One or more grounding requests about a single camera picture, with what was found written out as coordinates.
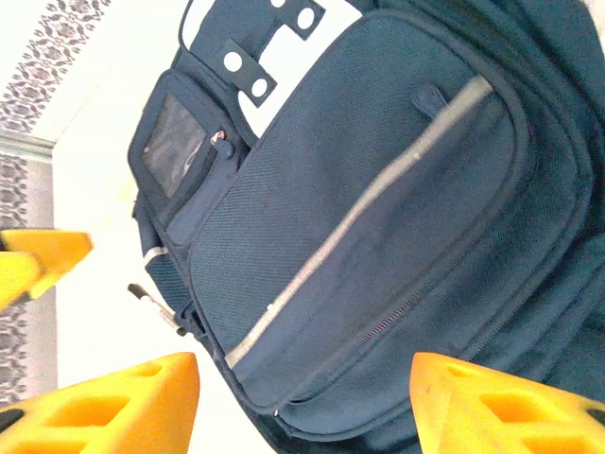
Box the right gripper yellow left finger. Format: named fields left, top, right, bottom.
left=0, top=352, right=199, bottom=454

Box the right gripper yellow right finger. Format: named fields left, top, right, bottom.
left=408, top=352, right=605, bottom=454

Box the navy blue student backpack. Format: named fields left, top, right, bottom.
left=126, top=0, right=605, bottom=454

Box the left aluminium corner post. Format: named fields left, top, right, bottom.
left=0, top=130, right=58, bottom=162

